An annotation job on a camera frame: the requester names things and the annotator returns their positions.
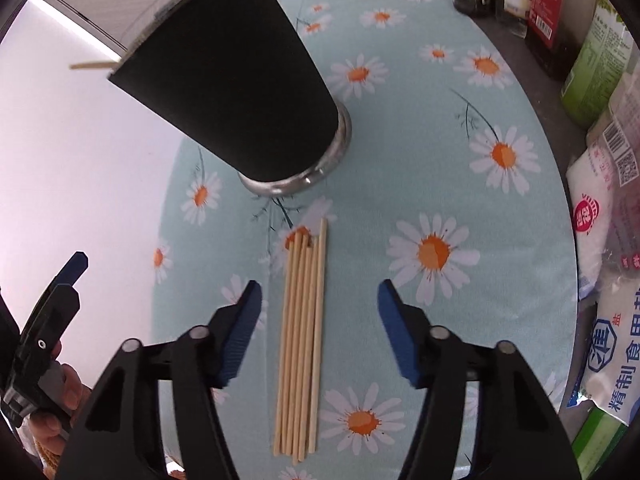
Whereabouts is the green label bottle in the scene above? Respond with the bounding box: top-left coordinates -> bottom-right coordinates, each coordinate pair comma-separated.
560,0 -> 632,129

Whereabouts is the blue and white salt bag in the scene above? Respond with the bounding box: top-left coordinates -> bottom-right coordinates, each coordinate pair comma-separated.
580,280 -> 640,428

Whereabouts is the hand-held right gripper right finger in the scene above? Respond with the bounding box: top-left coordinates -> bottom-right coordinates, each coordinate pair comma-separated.
377,279 -> 583,480

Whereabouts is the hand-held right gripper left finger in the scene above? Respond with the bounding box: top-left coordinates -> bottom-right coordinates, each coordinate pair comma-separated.
60,280 -> 263,480

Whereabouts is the white sugar bag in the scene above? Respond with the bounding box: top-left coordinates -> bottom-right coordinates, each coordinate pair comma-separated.
565,74 -> 640,301

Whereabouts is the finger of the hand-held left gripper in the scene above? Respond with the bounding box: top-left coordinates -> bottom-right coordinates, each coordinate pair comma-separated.
49,251 -> 90,292
17,283 -> 82,362

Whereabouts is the daisy print tablecloth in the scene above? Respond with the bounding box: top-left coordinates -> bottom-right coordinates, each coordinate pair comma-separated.
150,0 -> 581,480

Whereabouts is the bundle of wooden chopsticks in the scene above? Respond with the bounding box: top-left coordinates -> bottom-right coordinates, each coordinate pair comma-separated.
272,217 -> 328,462

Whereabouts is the green sugar bag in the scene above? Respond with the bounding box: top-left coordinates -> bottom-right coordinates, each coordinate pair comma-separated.
570,405 -> 632,480

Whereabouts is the person's left hand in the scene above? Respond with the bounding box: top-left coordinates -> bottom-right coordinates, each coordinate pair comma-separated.
22,340 -> 93,466

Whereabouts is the black cylindrical utensil holder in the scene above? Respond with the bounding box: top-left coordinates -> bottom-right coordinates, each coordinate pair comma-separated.
107,0 -> 353,197

